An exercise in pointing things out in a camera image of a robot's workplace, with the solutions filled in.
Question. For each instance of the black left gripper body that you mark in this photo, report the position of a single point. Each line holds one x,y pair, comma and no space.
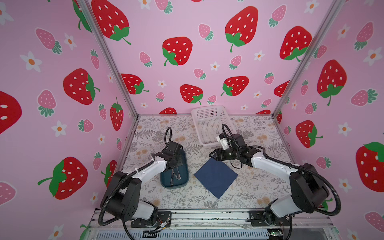
178,160

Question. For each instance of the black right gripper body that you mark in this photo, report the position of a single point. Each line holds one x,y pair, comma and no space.
229,154

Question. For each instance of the silver metal fork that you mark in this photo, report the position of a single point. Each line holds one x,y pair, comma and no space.
173,177

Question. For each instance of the dark blue paper napkin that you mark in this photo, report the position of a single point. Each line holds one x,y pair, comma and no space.
216,177

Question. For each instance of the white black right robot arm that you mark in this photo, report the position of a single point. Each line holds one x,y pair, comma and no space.
310,192

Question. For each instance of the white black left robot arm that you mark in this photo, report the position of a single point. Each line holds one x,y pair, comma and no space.
122,198

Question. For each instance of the dark teal plastic tray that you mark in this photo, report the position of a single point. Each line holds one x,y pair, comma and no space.
184,172

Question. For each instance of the white perforated plastic basket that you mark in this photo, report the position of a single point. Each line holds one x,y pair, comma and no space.
208,123

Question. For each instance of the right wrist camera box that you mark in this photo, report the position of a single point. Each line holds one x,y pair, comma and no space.
226,142

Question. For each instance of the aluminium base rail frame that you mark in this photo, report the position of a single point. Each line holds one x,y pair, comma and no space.
216,224

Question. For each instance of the aluminium corner post left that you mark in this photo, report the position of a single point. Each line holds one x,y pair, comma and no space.
90,18

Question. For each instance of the aluminium corner post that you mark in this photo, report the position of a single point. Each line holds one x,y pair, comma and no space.
324,27
90,18

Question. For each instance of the aluminium corner post right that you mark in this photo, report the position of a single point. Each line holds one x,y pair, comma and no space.
324,27

